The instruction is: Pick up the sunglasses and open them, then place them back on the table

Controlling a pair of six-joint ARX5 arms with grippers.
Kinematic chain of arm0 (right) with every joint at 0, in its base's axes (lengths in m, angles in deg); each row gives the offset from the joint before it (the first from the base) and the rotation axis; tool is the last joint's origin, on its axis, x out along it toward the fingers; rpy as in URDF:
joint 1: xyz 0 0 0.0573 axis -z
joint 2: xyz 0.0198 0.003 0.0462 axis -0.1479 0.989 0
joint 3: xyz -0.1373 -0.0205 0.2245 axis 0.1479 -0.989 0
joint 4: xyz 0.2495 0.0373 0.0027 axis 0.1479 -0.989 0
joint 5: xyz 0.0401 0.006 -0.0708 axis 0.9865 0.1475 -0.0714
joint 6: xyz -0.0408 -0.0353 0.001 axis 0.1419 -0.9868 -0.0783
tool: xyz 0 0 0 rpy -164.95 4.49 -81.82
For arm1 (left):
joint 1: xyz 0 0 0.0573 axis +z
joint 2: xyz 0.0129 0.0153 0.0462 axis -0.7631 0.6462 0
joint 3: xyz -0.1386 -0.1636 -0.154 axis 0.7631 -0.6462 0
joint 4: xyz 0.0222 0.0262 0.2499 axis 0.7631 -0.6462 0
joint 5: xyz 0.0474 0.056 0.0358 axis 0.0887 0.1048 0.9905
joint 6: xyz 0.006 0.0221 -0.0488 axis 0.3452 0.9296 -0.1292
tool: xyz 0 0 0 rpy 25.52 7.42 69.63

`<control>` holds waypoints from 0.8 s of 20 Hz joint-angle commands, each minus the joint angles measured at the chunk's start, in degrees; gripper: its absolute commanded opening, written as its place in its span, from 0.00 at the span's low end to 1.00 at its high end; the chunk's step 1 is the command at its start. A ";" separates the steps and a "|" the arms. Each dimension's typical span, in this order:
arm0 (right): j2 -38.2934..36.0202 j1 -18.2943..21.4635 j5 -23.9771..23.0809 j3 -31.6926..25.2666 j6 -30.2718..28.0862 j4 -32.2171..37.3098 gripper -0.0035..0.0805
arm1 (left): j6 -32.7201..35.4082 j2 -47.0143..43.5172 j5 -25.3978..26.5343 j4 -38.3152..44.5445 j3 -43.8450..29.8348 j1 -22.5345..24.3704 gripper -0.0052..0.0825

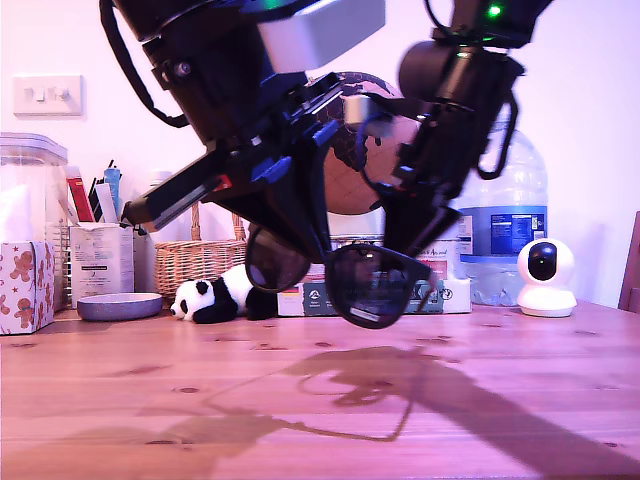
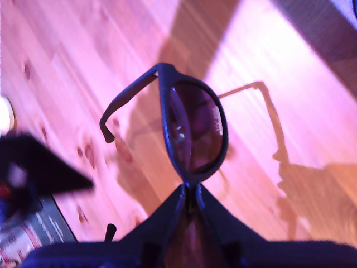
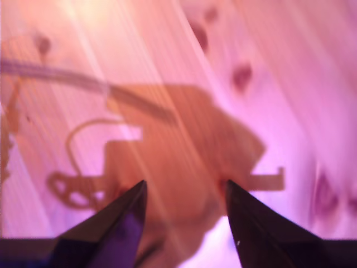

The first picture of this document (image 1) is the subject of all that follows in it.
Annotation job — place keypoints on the black sunglasses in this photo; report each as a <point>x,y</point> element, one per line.
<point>375,290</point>

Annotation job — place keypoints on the cork globe on stand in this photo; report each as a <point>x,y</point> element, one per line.
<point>350,190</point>

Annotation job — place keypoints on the clear plastic storage container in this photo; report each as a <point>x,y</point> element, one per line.
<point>30,165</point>

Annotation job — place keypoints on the black pen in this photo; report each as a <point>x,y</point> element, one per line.
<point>93,195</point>

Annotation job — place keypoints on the white wall light switch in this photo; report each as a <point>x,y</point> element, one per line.
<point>48,97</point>

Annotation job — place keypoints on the green and white cardboard tray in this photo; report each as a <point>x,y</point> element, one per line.
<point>305,302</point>

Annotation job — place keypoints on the white insulated bottle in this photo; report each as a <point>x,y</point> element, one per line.
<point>161,179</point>

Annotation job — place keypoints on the red and white tube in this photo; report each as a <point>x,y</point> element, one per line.
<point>81,200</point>

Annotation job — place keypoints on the blue tube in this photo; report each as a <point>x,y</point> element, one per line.
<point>114,182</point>

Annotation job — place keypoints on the white printed carton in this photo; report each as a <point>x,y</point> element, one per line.
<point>102,270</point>

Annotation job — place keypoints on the grey speckled shallow bowl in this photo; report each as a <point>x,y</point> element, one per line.
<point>120,306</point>

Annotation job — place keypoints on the panda plush toy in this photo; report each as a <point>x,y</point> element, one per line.
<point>227,290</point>

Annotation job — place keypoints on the large clear water bottle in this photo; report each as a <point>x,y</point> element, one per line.
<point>520,200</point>

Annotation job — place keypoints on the arm pale camera box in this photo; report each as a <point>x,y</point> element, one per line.
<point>357,107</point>
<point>330,35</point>

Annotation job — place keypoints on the small white round camera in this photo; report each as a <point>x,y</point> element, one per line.
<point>560,265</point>

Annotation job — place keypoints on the gingerbread print tissue box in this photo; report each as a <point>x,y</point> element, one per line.
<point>25,295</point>

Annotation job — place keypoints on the brown wooden chair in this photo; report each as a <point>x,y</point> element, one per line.
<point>631,270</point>

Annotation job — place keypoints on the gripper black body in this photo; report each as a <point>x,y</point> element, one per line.
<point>225,115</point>

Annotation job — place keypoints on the white plastic stick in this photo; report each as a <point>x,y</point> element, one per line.
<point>106,202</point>

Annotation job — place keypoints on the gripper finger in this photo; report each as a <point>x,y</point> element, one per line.
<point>310,200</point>
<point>445,215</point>
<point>260,210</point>
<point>412,215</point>

